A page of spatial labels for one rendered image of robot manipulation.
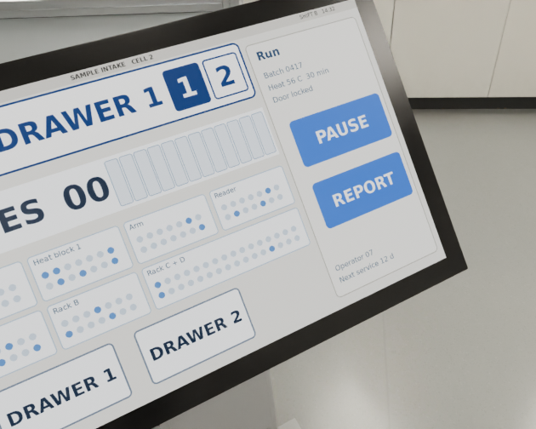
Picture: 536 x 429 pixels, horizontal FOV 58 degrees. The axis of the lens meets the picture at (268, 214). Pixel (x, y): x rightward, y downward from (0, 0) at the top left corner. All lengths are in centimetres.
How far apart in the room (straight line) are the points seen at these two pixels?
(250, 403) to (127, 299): 35
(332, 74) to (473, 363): 129
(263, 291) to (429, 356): 123
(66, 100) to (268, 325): 25
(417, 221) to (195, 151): 23
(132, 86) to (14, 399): 26
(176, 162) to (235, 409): 39
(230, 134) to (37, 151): 15
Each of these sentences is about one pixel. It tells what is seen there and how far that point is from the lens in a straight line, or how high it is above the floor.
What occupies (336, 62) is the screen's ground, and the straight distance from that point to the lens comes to 48.
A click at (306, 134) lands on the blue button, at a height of 110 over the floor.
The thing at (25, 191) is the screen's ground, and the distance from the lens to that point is 42.
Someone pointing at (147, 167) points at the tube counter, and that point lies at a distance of 41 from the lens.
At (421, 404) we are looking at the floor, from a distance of 154.
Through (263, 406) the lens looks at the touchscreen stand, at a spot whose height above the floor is 69.
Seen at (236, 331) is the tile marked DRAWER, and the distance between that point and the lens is 43.
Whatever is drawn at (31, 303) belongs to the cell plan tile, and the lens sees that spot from 42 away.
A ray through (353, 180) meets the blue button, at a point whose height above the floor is 106.
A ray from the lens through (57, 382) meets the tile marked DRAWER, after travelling 42.
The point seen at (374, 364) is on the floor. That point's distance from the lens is 159.
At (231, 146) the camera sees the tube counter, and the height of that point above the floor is 111.
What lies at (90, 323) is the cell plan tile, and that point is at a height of 104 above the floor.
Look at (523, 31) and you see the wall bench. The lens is 264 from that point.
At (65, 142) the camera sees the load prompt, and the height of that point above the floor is 114.
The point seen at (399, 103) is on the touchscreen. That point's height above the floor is 110.
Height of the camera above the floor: 134
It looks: 41 degrees down
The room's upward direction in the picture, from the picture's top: 6 degrees counter-clockwise
